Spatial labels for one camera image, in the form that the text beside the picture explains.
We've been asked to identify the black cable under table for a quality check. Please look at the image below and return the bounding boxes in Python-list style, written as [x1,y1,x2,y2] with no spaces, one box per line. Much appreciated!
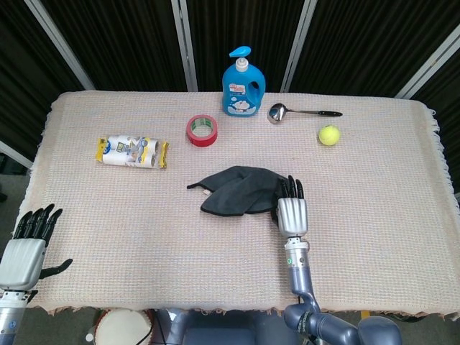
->
[142,310,165,345]

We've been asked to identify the beige woven tablecloth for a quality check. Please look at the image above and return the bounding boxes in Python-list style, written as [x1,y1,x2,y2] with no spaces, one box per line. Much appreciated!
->
[16,90,460,321]

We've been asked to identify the white round stool red rim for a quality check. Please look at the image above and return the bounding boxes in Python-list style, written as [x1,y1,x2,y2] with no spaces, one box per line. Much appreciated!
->
[93,308,154,345]

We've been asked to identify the white rolls pack yellow ends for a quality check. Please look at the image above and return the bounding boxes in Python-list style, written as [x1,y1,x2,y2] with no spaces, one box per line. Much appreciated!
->
[95,134,170,170]

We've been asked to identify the blue pump detergent bottle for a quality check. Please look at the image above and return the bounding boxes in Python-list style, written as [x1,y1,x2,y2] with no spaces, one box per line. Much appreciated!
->
[221,45,267,118]

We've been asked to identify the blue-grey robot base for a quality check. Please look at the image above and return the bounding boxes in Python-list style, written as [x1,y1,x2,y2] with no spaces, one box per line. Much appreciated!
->
[154,308,299,345]

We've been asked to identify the dark grey cloth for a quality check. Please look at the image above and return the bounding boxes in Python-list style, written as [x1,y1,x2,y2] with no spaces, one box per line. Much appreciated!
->
[186,165,288,217]

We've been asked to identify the grey partition frame post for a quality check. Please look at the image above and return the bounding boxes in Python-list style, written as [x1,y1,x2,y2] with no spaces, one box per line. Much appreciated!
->
[24,0,96,91]
[170,0,199,92]
[395,24,460,100]
[0,139,34,170]
[280,0,319,93]

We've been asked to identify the left black-fingered silver robot hand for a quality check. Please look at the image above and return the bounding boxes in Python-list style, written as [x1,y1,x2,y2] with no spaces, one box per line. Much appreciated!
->
[0,203,74,291]

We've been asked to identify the yellow-green tennis ball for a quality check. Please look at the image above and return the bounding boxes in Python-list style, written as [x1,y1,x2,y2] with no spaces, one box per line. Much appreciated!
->
[318,124,341,147]

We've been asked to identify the right black-fingered silver robot hand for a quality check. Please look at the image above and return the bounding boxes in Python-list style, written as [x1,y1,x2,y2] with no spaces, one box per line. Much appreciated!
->
[270,175,309,239]

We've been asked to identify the steel ladle black handle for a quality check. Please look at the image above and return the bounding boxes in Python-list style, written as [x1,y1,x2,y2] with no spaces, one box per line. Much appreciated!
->
[267,103,344,125]

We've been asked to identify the red tape roll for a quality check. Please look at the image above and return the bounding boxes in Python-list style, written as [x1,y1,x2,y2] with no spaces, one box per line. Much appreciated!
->
[185,114,219,148]

